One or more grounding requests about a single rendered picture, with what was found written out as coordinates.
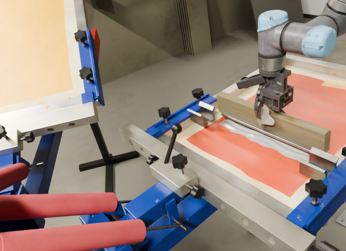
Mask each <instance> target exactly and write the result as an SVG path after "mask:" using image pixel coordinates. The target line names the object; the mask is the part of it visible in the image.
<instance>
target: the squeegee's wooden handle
mask: <svg viewBox="0 0 346 251"><path fill-rule="evenodd" d="M216 97H217V104H218V110H219V112H221V113H223V112H226V113H228V114H231V115H233V116H235V117H238V118H240V119H243V120H245V121H247V122H250V123H252V124H255V125H257V126H259V127H260V125H259V124H258V122H257V118H256V116H255V112H254V103H253V102H251V101H248V100H245V99H242V98H239V97H236V96H233V95H230V94H228V93H225V92H219V93H218V94H217V96H216ZM269 115H270V116H271V117H272V118H273V119H274V125H265V129H266V130H269V131H272V132H274V133H277V134H279V135H281V136H284V137H286V138H289V139H291V140H293V141H296V142H298V143H301V144H303V145H305V146H308V147H310V148H312V147H314V148H317V149H319V150H322V151H324V152H327V151H328V150H329V148H330V137H331V131H330V130H329V129H326V128H323V127H321V126H318V125H315V124H313V123H310V122H307V121H304V120H301V119H298V118H295V117H292V116H290V115H287V114H284V113H281V112H277V111H274V110H272V109H270V108H269Z"/></svg>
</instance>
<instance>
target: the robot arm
mask: <svg viewBox="0 0 346 251"><path fill-rule="evenodd" d="M288 20H289V18H288V14H287V12H286V11H283V10H270V11H266V12H264V13H262V14H261V15H260V16H259V17H258V30H257V32H258V67H259V74H257V75H253V76H249V77H243V78H241V80H240V81H238V82H237V83H236V85H237V87H238V89H243V88H249V87H251V86H255V85H259V88H258V90H257V92H256V98H255V103H254V112H255V116H256V118H257V122H258V124H259V126H260V127H261V129H262V130H264V129H265V125H271V126H273V125H274V119H273V118H272V117H271V116H270V115H269V108H270V109H272V110H274V111H277V112H281V113H284V114H286V112H285V111H284V110H283V108H284V107H285V106H287V105H288V104H290V103H291V102H293V88H294V86H291V85H288V84H287V78H288V76H290V75H291V70H289V69H286V68H285V66H286V52H289V53H295V54H298V55H303V56H307V57H309V58H320V59H324V58H326V57H328V56H329V55H330V54H331V51H333V49H334V47H335V44H336V40H337V38H338V37H339V36H341V35H343V34H345V33H346V0H328V1H327V3H326V5H325V7H324V9H323V11H322V13H321V14H320V15H319V16H317V17H316V18H314V19H313V20H311V21H309V22H308V23H305V24H304V23H295V22H290V21H288ZM264 104H265V105H266V106H264Z"/></svg>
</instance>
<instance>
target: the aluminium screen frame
mask: <svg viewBox="0 0 346 251"><path fill-rule="evenodd" d="M286 65H288V66H292V67H296V68H301V69H305V70H310V71H314V72H318V73H322V74H326V75H331V76H335V77H339V78H344V79H346V66H345V65H340V64H335V63H330V62H325V61H320V60H315V59H310V58H305V57H299V56H294V55H289V54H286ZM257 74H259V69H257V70H256V71H254V72H253V73H251V74H249V75H247V77H249V76H253V75H257ZM251 87H252V86H251ZM251 87H249V88H243V89H238V87H237V85H236V83H234V84H233V85H231V86H229V87H228V88H226V89H224V90H223V91H222V92H225V93H228V94H230V95H233V96H236V97H237V96H239V95H240V94H242V93H244V92H245V91H247V90H248V89H250V88H251ZM210 105H212V106H214V107H215V109H214V111H215V110H217V109H218V104H217V101H215V102H214V103H212V104H210ZM195 123H196V122H194V121H191V118H188V119H186V120H185V121H183V122H181V123H180V125H181V127H182V131H181V132H183V131H184V130H186V129H187V128H189V127H190V126H192V125H194V124H195ZM172 134H173V132H172V130H171V129H170V130H168V131H167V132H165V133H164V134H162V135H160V136H159V137H157V138H156V139H158V140H159V141H161V142H162V143H164V144H166V145H167V146H169V144H170V141H171V138H172ZM153 137H154V136H153ZM154 138H155V137H154ZM173 149H174V150H176V151H177V152H179V153H181V154H183V155H184V156H186V157H187V158H188V159H190V160H192V161H193V162H195V163H197V164H198V165H200V166H201V167H203V168H205V169H206V170H208V171H209V172H211V173H213V174H214V175H216V176H218V177H219V178H221V179H222V180H224V181H226V182H227V183H229V184H230V185H232V186H234V187H235V188H237V189H239V190H240V191H242V192H243V193H245V194H247V195H248V196H250V197H252V198H253V199H255V200H257V201H258V202H260V203H261V204H263V205H265V206H266V207H268V208H270V209H271V210H273V211H274V212H276V213H278V214H279V215H281V216H283V217H284V218H287V216H288V215H289V214H290V213H291V212H292V211H293V209H292V208H290V207H289V206H287V205H285V204H283V203H282V202H280V201H278V200H277V199H275V198H273V197H271V196H270V195H268V194H266V193H265V192H263V191H261V190H259V189H258V188H256V187H254V186H252V185H251V184H249V183H247V182H246V181H244V180H242V179H241V178H239V177H237V176H236V175H234V174H232V173H230V172H229V171H227V170H225V169H224V168H222V167H220V166H218V165H217V164H215V163H213V162H211V161H210V160H208V159H206V158H205V157H203V156H201V155H199V154H198V153H196V152H194V151H193V150H191V149H189V148H187V147H186V146H184V145H182V144H180V143H179V142H177V141H175V144H174V147H173Z"/></svg>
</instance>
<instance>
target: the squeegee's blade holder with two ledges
mask: <svg viewBox="0 0 346 251"><path fill-rule="evenodd" d="M222 116H224V117H226V118H228V119H231V120H234V121H236V122H238V123H241V124H243V125H245V126H247V127H250V128H252V129H254V130H257V131H259V132H261V133H264V134H266V135H268V136H271V137H273V138H275V139H278V140H280V141H282V142H285V143H287V144H289V145H291V146H294V147H296V148H298V149H301V150H303V151H305V152H308V153H310V151H311V148H310V147H308V146H305V145H303V144H301V143H298V142H296V141H293V140H291V139H289V138H286V137H284V136H281V135H279V134H277V133H274V132H272V131H269V130H266V129H264V130H262V129H261V127H259V126H257V125H255V124H252V123H250V122H247V121H245V120H243V119H240V118H238V117H235V116H233V115H231V114H228V113H226V112H223V113H222Z"/></svg>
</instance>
